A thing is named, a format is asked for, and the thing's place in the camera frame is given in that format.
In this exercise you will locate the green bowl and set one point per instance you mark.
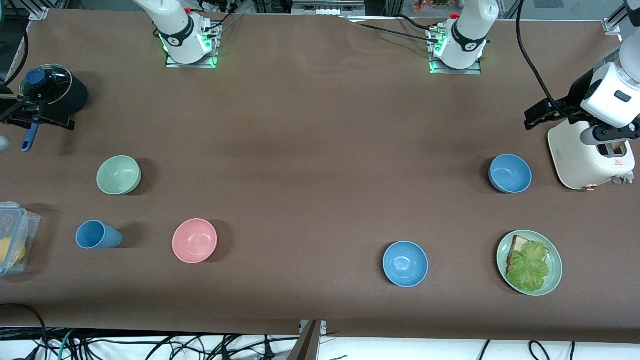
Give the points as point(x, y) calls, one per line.
point(119, 175)

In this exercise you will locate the brown table cover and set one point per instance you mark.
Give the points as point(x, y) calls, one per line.
point(300, 150)

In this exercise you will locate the brown toast slice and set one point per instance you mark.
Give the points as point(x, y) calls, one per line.
point(618, 147)

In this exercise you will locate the cream white toaster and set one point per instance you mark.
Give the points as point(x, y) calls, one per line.
point(585, 160)

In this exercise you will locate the yellow fruit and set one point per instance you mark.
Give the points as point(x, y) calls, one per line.
point(10, 250)

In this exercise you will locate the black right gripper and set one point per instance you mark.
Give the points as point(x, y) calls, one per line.
point(17, 111)

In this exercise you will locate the green plate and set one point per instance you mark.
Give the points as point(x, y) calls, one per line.
point(555, 265)

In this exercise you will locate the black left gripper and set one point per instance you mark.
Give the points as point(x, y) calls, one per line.
point(574, 98)

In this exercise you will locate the green lettuce leaf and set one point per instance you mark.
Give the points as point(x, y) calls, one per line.
point(527, 270)

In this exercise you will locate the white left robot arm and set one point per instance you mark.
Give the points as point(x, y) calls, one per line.
point(467, 40)

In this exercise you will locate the metal table bracket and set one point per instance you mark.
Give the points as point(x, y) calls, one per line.
point(307, 345)

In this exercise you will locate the clear plastic container blue latch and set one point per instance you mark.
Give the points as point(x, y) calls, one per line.
point(27, 225)

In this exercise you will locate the pink bowl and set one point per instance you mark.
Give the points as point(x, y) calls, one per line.
point(195, 240)

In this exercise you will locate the aluminium frame rail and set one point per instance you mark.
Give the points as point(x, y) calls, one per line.
point(325, 7)

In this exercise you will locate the aluminium frame corner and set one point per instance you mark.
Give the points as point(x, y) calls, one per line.
point(612, 24)
point(40, 13)

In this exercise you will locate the blue bowl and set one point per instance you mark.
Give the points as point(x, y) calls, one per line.
point(405, 263)
point(510, 173)

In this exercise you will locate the bread slice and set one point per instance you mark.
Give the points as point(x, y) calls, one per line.
point(520, 244)

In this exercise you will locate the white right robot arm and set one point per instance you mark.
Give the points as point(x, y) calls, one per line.
point(180, 30)

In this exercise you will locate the blue cup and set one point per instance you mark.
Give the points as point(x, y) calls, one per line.
point(97, 235)

